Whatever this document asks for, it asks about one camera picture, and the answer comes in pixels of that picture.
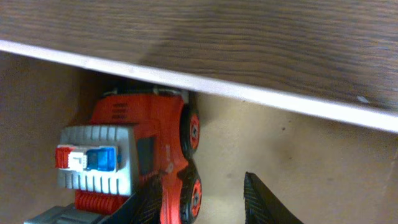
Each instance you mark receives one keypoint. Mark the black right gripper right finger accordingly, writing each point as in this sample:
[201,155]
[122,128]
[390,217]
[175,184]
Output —
[262,206]

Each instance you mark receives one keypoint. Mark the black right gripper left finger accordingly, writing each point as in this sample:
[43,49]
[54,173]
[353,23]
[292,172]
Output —
[144,206]

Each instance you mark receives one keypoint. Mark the red toy fire truck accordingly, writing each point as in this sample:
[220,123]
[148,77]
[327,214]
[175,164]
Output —
[133,135]

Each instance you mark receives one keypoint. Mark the white cardboard box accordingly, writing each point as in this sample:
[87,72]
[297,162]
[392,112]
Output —
[327,162]

